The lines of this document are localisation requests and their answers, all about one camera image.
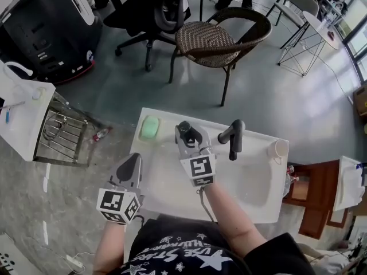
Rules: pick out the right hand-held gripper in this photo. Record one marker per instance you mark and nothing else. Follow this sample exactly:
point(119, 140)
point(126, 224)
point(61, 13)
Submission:
point(200, 168)

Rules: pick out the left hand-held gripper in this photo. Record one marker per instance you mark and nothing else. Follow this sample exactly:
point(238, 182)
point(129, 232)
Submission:
point(123, 186)

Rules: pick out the black round bottle item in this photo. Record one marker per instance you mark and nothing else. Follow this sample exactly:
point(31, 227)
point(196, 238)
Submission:
point(184, 126)

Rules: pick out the white sink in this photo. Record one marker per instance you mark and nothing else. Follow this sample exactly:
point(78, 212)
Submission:
point(246, 182)

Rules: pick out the green soap item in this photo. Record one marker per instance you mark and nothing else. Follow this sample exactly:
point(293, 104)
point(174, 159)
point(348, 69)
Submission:
point(149, 127)

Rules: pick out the white cup item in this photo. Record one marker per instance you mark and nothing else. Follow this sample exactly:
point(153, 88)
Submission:
point(278, 149)

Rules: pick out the person's left forearm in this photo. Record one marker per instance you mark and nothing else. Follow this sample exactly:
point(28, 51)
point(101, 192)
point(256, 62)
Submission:
point(110, 245)

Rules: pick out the person's right forearm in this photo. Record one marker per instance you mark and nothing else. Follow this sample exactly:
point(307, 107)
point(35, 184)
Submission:
point(226, 216)

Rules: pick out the black faucet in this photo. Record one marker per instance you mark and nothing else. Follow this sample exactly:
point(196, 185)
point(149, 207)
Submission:
point(236, 136)

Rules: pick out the red label plastic bottle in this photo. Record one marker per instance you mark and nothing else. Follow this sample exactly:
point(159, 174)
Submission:
point(100, 134)

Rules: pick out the black star print shirt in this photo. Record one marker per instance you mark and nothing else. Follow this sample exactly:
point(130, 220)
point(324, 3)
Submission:
point(177, 248)

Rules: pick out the clear plastic bottle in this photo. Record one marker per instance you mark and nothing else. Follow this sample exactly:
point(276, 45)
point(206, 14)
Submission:
point(287, 182)

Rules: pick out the white power strip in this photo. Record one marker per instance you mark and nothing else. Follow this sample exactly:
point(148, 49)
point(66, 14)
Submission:
point(75, 261)

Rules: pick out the white washbasin with white faucet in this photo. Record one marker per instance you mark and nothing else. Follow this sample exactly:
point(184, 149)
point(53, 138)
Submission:
point(23, 125)

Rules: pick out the brown wooden cabinet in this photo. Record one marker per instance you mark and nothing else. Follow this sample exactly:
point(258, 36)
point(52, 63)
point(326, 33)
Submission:
point(318, 188)

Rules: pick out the brown wicker chair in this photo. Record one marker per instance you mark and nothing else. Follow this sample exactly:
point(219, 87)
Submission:
point(206, 40)

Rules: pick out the white keyed device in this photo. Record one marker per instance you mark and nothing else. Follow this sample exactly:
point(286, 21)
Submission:
point(11, 259)

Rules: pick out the blue toothbrush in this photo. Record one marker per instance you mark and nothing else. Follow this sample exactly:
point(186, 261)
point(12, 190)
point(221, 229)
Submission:
point(7, 116)

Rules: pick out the white washbasin with blue item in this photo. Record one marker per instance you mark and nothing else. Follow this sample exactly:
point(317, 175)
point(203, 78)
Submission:
point(348, 185)

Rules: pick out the black office chair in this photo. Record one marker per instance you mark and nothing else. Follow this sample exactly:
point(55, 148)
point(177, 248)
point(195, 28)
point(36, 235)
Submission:
point(160, 13)

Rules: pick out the black machine cabinet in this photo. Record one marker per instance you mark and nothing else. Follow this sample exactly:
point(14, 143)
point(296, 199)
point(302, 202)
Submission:
point(48, 30)

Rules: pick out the cardboard box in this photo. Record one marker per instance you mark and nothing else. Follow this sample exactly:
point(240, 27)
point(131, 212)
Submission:
point(361, 102)

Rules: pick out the grey shell chair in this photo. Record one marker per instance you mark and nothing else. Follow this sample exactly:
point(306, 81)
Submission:
point(302, 6)

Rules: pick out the metal rack frame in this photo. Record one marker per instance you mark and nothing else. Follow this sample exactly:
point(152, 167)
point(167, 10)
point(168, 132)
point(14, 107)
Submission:
point(68, 133)

